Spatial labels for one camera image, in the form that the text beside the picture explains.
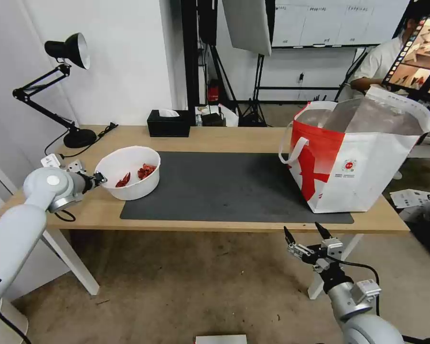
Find white paper sheet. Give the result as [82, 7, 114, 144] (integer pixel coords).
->
[217, 103, 240, 127]

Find person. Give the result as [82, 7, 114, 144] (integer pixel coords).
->
[350, 7, 428, 96]

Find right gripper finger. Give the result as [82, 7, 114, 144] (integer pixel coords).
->
[283, 226, 317, 266]
[315, 221, 330, 248]

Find whiteboard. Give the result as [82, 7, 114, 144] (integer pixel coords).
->
[272, 0, 411, 49]

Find red canister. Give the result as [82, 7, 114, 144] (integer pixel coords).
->
[207, 81, 221, 104]

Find black light stand tripod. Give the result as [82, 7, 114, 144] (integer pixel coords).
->
[236, 53, 270, 128]

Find white robot front shell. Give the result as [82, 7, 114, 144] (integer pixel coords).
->
[194, 334, 248, 344]

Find white softbox light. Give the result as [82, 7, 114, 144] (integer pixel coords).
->
[221, 0, 273, 58]

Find white table leg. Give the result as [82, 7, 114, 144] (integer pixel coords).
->
[307, 233, 365, 300]
[40, 229, 101, 297]

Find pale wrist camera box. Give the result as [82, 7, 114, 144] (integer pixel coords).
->
[322, 239, 344, 262]
[65, 159, 85, 175]

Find printed paper sheets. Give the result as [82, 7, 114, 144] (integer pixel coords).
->
[389, 188, 430, 210]

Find white round paper bowl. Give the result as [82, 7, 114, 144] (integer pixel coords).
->
[94, 146, 161, 201]

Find black tissue box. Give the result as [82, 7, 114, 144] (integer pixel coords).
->
[146, 109, 191, 138]

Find red and white takeout bag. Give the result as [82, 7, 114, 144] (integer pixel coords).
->
[278, 86, 430, 215]

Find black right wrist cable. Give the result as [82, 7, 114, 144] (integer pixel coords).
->
[338, 260, 381, 318]

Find black lamp power cord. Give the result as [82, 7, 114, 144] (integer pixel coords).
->
[43, 121, 119, 159]

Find computer monitor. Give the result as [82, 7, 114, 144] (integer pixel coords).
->
[381, 0, 430, 105]

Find black desk lamp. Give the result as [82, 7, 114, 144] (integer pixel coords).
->
[12, 32, 98, 149]

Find dark grey desk mat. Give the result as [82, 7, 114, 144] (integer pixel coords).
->
[119, 151, 355, 225]

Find black metal frame column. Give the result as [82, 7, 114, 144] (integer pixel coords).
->
[182, 0, 220, 112]

